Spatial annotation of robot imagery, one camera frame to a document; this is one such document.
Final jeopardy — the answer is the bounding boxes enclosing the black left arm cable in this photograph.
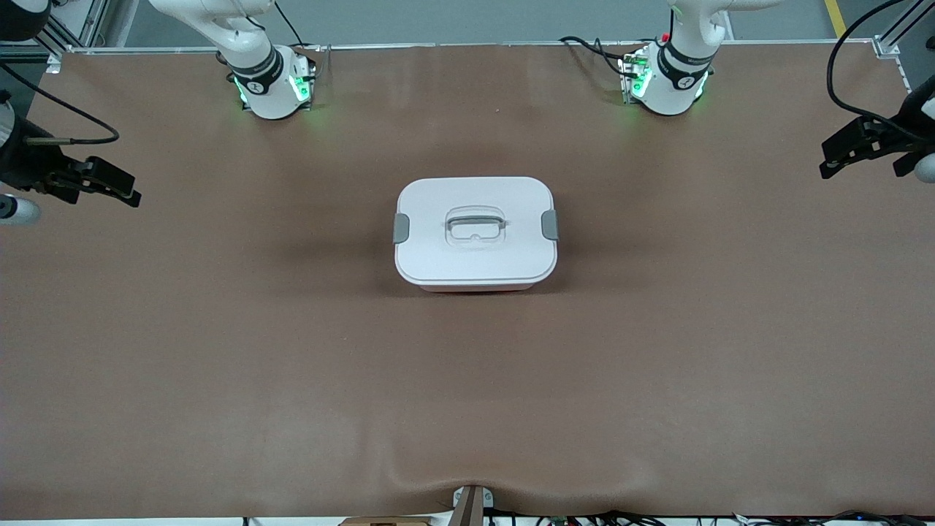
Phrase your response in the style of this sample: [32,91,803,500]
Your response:
[825,0,935,137]

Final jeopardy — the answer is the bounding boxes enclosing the brown table mat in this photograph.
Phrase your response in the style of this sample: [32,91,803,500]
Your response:
[0,42,935,521]

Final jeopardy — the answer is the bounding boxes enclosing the metal table clamp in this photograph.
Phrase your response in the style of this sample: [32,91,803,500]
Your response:
[451,484,495,526]

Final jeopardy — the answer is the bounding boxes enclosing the black right base cable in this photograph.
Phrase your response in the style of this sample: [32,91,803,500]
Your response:
[272,0,313,49]

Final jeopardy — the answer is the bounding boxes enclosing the silver table edge rail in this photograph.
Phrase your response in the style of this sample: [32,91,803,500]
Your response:
[64,38,877,56]

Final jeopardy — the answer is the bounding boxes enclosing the aluminium frame with corner bracket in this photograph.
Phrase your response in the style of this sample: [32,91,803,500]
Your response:
[873,0,935,85]
[29,0,112,75]

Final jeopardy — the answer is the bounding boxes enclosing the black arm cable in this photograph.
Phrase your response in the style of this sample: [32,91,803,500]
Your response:
[0,62,121,145]
[825,0,935,137]

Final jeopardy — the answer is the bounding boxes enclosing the pink translucent plastic box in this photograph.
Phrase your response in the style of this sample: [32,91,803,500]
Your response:
[416,280,541,294]

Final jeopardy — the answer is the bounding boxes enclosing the white box lid grey latches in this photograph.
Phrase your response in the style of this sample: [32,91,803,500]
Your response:
[393,177,560,287]

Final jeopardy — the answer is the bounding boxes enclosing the black left base cables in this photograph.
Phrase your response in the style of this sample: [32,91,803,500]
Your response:
[558,34,630,77]

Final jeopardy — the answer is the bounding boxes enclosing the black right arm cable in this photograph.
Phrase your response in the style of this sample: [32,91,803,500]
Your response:
[0,62,121,145]

